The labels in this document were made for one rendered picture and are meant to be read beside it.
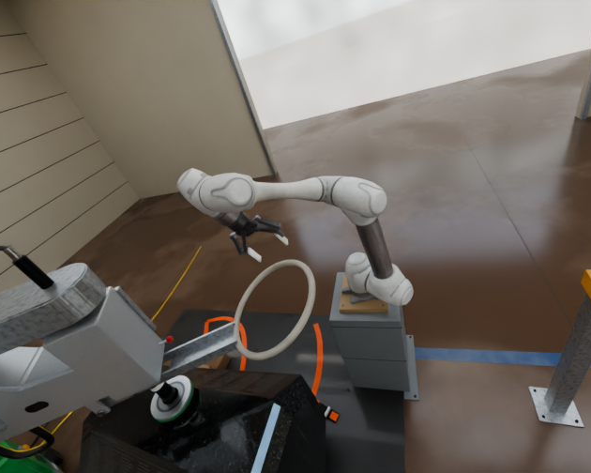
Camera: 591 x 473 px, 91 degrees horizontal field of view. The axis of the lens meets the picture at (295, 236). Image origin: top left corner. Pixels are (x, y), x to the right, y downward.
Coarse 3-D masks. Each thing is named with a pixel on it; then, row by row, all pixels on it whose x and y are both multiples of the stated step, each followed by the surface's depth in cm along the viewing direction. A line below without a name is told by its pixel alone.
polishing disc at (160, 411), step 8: (176, 376) 156; (184, 376) 154; (176, 384) 152; (184, 384) 150; (184, 392) 147; (152, 400) 148; (160, 400) 147; (176, 400) 144; (184, 400) 143; (152, 408) 145; (160, 408) 143; (168, 408) 142; (176, 408) 141; (160, 416) 140; (168, 416) 139
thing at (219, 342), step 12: (228, 324) 141; (204, 336) 140; (216, 336) 142; (228, 336) 141; (180, 348) 140; (192, 348) 142; (204, 348) 140; (216, 348) 132; (228, 348) 132; (180, 360) 138; (192, 360) 130; (204, 360) 132; (168, 372) 130; (180, 372) 132; (108, 396) 134; (132, 396) 132
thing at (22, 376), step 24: (0, 360) 114; (24, 360) 117; (48, 360) 117; (0, 384) 108; (24, 384) 110; (48, 384) 111; (72, 384) 114; (0, 408) 111; (24, 408) 114; (48, 408) 117; (72, 408) 120; (96, 408) 126; (0, 432) 116
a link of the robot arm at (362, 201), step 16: (336, 192) 116; (352, 192) 110; (368, 192) 107; (384, 192) 109; (352, 208) 112; (368, 208) 108; (384, 208) 111; (368, 224) 120; (368, 240) 126; (384, 240) 130; (368, 256) 136; (384, 256) 133; (384, 272) 140; (400, 272) 145; (368, 288) 156; (384, 288) 143; (400, 288) 142; (400, 304) 145
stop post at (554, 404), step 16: (576, 320) 134; (576, 336) 135; (576, 352) 137; (560, 368) 153; (576, 368) 143; (560, 384) 154; (576, 384) 151; (544, 400) 177; (560, 400) 162; (544, 416) 170; (560, 416) 169; (576, 416) 167
